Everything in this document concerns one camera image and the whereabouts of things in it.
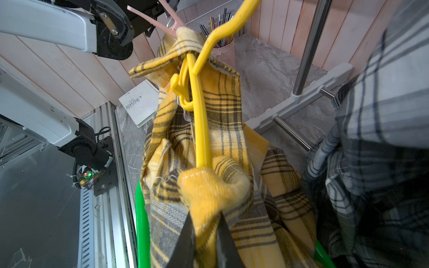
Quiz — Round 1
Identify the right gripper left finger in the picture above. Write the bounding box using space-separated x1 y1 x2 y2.
166 213 196 268

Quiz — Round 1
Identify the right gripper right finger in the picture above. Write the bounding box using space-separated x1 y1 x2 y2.
216 213 245 268

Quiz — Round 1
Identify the yellow plaid shirt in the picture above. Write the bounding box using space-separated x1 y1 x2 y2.
130 27 318 268

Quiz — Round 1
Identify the yellow plastic hanger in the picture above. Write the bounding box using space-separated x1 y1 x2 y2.
170 0 260 168

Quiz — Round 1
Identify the pink clothespin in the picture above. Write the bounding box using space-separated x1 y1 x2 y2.
126 0 188 38

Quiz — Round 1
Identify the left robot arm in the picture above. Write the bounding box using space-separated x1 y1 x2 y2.
1 1 172 195

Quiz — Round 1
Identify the green plastic basket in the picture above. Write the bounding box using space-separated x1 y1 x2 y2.
135 185 336 268

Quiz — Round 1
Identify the white booklet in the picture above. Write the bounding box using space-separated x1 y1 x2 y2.
119 80 159 128

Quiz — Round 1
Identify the grey plaid shirt right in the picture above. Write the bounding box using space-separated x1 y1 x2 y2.
302 1 429 268

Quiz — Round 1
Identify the metal clothes rack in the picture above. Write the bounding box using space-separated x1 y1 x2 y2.
244 0 354 153

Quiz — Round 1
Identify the pink pencil cup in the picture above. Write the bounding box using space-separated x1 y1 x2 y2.
199 8 237 69

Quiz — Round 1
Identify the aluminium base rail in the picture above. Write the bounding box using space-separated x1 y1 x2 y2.
77 102 137 268

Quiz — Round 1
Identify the white wire mesh shelf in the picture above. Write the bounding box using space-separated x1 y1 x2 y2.
176 0 243 32

